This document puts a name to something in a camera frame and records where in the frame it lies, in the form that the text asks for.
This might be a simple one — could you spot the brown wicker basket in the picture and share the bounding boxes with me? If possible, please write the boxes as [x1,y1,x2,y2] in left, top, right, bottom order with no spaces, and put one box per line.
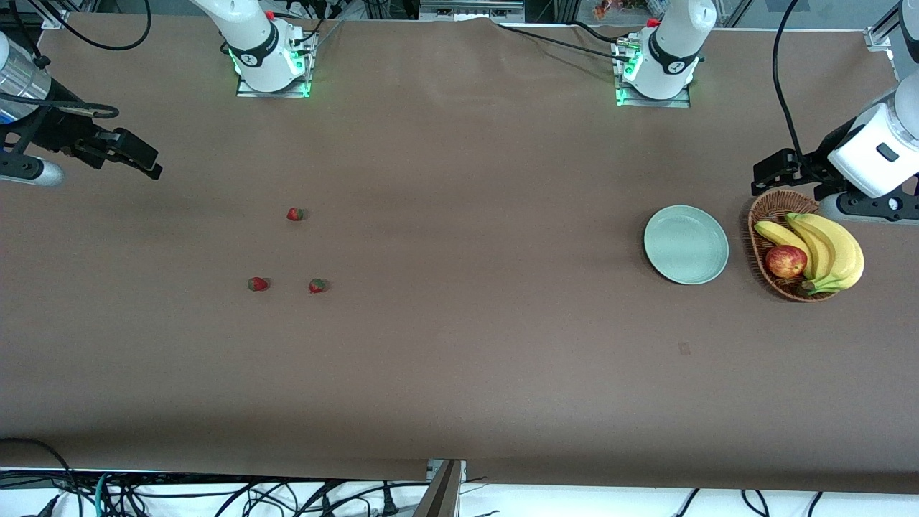
[747,189,841,303]

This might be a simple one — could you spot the orange background object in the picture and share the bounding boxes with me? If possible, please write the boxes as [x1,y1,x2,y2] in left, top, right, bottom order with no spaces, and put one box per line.
[592,0,665,21]

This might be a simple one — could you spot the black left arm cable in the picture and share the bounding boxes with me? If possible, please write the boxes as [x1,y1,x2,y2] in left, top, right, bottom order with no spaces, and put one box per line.
[771,0,806,167]

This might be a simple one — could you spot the red apple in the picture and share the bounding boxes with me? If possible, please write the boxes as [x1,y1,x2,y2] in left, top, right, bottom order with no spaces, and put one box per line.
[765,245,808,279]

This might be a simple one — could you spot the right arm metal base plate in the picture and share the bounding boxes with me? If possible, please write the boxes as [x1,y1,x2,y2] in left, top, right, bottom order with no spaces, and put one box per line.
[235,32,317,98]

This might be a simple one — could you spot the long black table cable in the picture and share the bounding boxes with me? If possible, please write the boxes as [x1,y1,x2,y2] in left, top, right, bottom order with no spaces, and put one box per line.
[495,24,634,62]

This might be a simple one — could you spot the table cover sheet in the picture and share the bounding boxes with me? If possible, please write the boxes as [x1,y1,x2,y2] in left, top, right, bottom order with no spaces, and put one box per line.
[0,13,919,496]

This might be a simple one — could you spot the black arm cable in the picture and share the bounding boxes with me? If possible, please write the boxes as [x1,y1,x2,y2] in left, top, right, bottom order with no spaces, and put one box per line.
[771,0,806,167]
[0,0,152,120]

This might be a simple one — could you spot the yellow banana bunch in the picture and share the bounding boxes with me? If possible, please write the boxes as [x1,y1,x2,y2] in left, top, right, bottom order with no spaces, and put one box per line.
[754,212,865,296]

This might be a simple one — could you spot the black arched cable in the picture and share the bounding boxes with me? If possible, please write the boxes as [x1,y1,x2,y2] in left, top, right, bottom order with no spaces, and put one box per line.
[0,437,77,517]

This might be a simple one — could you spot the short black table cable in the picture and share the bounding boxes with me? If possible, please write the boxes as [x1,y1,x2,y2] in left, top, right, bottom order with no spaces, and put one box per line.
[567,20,633,45]

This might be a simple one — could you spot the brown post with metal bracket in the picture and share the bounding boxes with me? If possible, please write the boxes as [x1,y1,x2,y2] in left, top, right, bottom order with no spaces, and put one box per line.
[414,460,467,517]

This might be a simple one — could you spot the mint green round plate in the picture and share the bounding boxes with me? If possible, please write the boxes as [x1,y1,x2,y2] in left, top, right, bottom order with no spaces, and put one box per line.
[643,205,730,286]

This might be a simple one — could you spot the grey metal box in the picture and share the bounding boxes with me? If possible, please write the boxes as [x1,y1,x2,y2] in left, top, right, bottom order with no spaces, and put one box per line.
[419,0,526,22]

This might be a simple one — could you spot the black cable bundle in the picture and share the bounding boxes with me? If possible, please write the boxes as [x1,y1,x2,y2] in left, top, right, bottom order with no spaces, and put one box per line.
[0,470,404,517]

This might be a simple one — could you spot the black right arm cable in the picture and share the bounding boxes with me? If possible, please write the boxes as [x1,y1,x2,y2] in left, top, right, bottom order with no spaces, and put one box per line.
[0,0,152,120]

